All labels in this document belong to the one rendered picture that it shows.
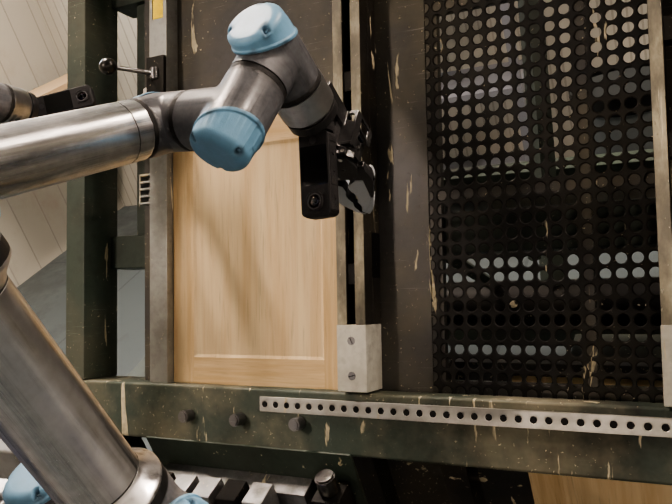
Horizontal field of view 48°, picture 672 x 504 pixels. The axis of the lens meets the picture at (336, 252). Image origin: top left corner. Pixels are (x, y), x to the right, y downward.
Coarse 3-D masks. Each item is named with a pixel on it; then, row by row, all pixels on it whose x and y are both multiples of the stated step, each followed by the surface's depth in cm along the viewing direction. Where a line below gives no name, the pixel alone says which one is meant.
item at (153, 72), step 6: (102, 60) 161; (108, 60) 161; (102, 66) 161; (108, 66) 161; (114, 66) 162; (120, 66) 164; (102, 72) 162; (108, 72) 162; (114, 72) 163; (132, 72) 166; (138, 72) 166; (144, 72) 166; (150, 72) 167; (156, 72) 167; (150, 78) 168; (156, 78) 168
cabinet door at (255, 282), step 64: (192, 192) 166; (256, 192) 158; (192, 256) 165; (256, 256) 157; (320, 256) 150; (192, 320) 164; (256, 320) 156; (320, 320) 149; (256, 384) 155; (320, 384) 148
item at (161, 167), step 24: (168, 0) 170; (168, 24) 169; (168, 48) 169; (168, 72) 169; (168, 168) 167; (168, 192) 167; (168, 216) 166; (168, 240) 166; (168, 264) 166; (168, 288) 165; (168, 312) 165; (168, 336) 165; (168, 360) 164
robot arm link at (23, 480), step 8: (16, 472) 85; (24, 472) 85; (8, 480) 85; (16, 480) 84; (24, 480) 83; (32, 480) 82; (8, 488) 83; (16, 488) 82; (24, 488) 81; (32, 488) 81; (40, 488) 80; (8, 496) 82; (16, 496) 81; (24, 496) 80; (32, 496) 80; (40, 496) 80; (48, 496) 80
